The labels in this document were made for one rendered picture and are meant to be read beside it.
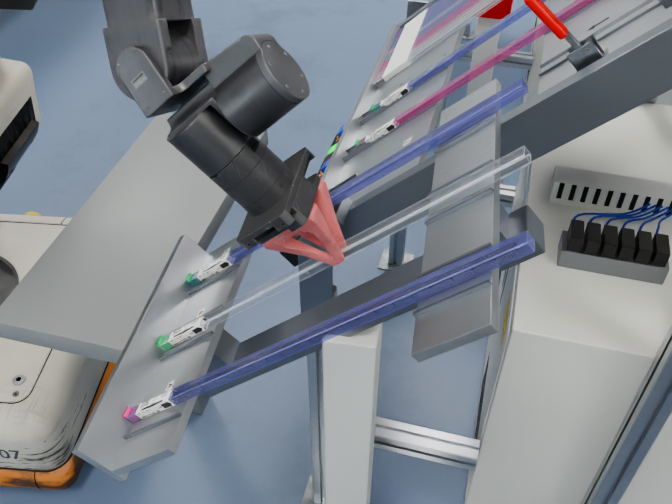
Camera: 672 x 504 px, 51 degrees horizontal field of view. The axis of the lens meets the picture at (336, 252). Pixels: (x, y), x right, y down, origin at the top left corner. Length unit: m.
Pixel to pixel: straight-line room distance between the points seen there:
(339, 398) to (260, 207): 0.29
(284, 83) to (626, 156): 0.96
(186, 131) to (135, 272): 0.59
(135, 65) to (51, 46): 2.66
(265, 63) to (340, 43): 2.51
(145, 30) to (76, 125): 2.10
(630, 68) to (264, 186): 0.40
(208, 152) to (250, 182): 0.05
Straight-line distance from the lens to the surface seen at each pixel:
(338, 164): 1.14
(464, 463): 1.29
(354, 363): 0.78
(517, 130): 0.83
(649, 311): 1.14
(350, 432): 0.90
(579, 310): 1.11
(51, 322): 1.14
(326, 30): 3.19
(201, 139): 0.61
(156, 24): 0.62
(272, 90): 0.58
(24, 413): 1.47
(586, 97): 0.81
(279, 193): 0.64
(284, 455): 1.63
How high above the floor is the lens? 1.40
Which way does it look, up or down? 44 degrees down
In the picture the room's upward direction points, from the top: straight up
